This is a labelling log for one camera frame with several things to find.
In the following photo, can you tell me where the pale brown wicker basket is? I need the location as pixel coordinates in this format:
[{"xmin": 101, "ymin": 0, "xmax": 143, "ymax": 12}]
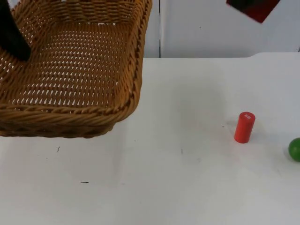
[{"xmin": 0, "ymin": 0, "xmax": 153, "ymax": 139}]

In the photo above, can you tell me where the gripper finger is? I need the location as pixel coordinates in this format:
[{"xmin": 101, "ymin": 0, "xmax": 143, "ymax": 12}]
[
  {"xmin": 0, "ymin": 0, "xmax": 32, "ymax": 62},
  {"xmin": 230, "ymin": 0, "xmax": 252, "ymax": 9}
]

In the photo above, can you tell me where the green ball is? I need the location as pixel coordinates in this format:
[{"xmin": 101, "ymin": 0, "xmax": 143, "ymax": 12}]
[{"xmin": 287, "ymin": 137, "xmax": 300, "ymax": 163}]

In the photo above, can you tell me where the red block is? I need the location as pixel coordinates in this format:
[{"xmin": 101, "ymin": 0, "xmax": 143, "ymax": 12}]
[{"xmin": 226, "ymin": 0, "xmax": 281, "ymax": 24}]

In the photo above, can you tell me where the red cylinder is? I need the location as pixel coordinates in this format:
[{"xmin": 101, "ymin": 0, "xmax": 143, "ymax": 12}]
[{"xmin": 234, "ymin": 111, "xmax": 256, "ymax": 144}]

